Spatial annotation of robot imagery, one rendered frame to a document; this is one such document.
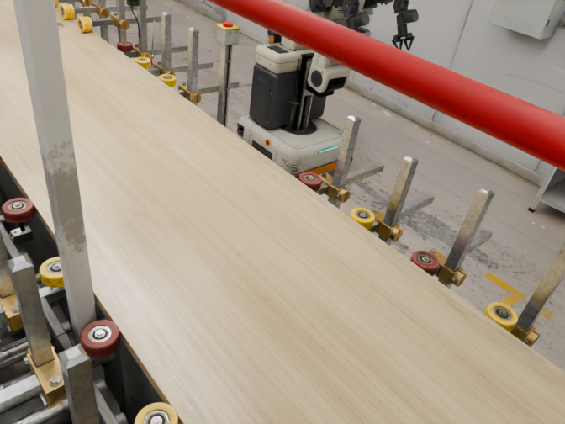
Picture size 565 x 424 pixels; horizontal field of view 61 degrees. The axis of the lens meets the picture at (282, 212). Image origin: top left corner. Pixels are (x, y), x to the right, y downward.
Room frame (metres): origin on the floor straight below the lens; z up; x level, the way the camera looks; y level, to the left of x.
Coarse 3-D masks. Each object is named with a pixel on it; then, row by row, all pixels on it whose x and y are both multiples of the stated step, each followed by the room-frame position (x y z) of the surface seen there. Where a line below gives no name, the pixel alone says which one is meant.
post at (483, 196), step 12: (480, 192) 1.16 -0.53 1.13; (492, 192) 1.16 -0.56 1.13; (480, 204) 1.15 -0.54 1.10; (468, 216) 1.16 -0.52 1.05; (480, 216) 1.15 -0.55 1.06; (468, 228) 1.15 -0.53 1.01; (456, 240) 1.16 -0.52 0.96; (468, 240) 1.14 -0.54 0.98; (456, 252) 1.15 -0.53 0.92; (456, 264) 1.14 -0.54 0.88
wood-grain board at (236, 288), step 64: (0, 0) 2.95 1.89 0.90; (0, 64) 2.01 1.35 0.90; (64, 64) 2.13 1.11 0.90; (128, 64) 2.26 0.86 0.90; (0, 128) 1.47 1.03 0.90; (128, 128) 1.62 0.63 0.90; (192, 128) 1.70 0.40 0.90; (128, 192) 1.21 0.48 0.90; (192, 192) 1.27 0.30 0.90; (256, 192) 1.33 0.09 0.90; (128, 256) 0.93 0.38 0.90; (192, 256) 0.97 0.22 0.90; (256, 256) 1.01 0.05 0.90; (320, 256) 1.06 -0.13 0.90; (384, 256) 1.10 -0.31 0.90; (128, 320) 0.72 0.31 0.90; (192, 320) 0.75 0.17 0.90; (256, 320) 0.78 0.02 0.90; (320, 320) 0.82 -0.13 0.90; (384, 320) 0.85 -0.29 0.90; (448, 320) 0.89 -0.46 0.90; (192, 384) 0.59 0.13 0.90; (256, 384) 0.61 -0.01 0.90; (320, 384) 0.63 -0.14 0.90; (384, 384) 0.66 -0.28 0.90; (448, 384) 0.69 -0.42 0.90; (512, 384) 0.72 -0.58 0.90
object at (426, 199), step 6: (420, 198) 1.55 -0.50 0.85; (426, 198) 1.56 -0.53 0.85; (432, 198) 1.57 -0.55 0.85; (408, 204) 1.49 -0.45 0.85; (414, 204) 1.49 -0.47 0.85; (420, 204) 1.51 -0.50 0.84; (426, 204) 1.55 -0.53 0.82; (402, 210) 1.44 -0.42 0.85; (408, 210) 1.46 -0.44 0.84; (414, 210) 1.49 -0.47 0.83; (402, 216) 1.44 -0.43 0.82; (372, 228) 1.32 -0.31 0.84
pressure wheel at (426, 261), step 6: (414, 252) 1.13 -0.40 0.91; (420, 252) 1.14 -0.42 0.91; (426, 252) 1.14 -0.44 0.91; (414, 258) 1.11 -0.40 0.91; (420, 258) 1.11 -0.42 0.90; (426, 258) 1.11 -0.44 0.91; (432, 258) 1.12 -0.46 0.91; (420, 264) 1.08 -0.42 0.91; (426, 264) 1.09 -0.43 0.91; (432, 264) 1.09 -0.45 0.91; (438, 264) 1.10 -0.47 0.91; (426, 270) 1.07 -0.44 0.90; (432, 270) 1.08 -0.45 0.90
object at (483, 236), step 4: (480, 232) 1.39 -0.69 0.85; (484, 232) 1.39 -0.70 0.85; (488, 232) 1.40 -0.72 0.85; (492, 232) 1.40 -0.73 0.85; (476, 236) 1.36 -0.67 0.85; (480, 236) 1.36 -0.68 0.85; (484, 236) 1.37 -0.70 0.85; (488, 236) 1.38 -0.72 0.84; (476, 240) 1.34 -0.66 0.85; (480, 240) 1.34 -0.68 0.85; (484, 240) 1.36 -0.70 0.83; (472, 244) 1.31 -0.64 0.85; (476, 244) 1.32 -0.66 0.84; (480, 244) 1.35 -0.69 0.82; (472, 248) 1.31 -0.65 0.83; (448, 252) 1.24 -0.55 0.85; (468, 252) 1.30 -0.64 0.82; (436, 272) 1.16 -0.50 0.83; (432, 276) 1.15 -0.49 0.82
